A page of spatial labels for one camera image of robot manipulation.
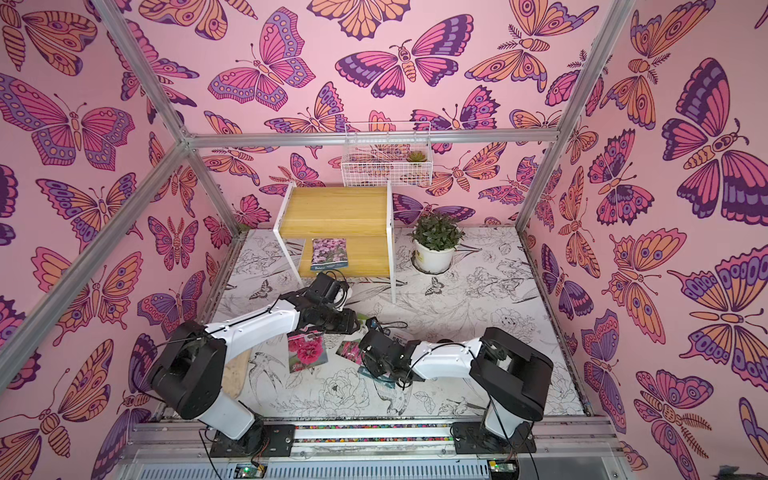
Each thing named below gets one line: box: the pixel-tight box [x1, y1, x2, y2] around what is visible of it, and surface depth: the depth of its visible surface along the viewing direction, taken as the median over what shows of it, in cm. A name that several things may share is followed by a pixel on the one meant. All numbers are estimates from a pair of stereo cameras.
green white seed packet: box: [335, 314, 369, 366], surface depth 90 cm
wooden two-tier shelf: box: [272, 181, 396, 304], surface depth 85 cm
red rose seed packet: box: [286, 324, 329, 373], surface depth 90 cm
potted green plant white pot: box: [409, 212, 465, 275], surface depth 97 cm
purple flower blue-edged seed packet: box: [310, 238, 349, 271], surface depth 94 cm
